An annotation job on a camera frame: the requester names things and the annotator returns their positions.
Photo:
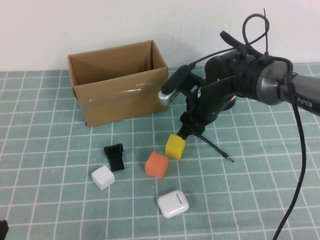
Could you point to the white cube block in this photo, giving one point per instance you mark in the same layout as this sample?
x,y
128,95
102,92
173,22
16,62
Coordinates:
x,y
102,177

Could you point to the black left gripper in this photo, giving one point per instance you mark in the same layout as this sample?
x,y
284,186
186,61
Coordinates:
x,y
3,231

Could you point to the green checkered tablecloth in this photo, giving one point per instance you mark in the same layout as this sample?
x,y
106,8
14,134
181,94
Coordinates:
x,y
250,200

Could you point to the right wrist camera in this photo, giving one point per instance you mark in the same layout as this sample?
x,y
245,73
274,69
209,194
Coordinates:
x,y
170,96

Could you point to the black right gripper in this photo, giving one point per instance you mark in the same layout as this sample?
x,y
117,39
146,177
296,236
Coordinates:
x,y
202,112

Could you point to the black plastic bracket part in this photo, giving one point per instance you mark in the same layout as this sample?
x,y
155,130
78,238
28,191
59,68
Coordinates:
x,y
115,158

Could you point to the black mesh pen holder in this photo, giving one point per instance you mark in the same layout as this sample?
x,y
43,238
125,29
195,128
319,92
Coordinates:
x,y
229,107

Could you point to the brown cardboard box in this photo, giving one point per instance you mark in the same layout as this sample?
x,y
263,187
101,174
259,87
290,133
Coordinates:
x,y
120,102

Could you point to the orange cube block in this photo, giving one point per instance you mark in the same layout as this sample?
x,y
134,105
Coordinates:
x,y
156,165

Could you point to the white earbuds case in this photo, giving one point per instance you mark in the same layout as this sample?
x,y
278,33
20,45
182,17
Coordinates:
x,y
172,203

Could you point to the black pen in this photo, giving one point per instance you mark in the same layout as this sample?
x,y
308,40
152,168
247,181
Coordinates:
x,y
217,150

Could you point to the yellow cube block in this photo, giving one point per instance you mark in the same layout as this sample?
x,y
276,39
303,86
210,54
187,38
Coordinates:
x,y
175,147

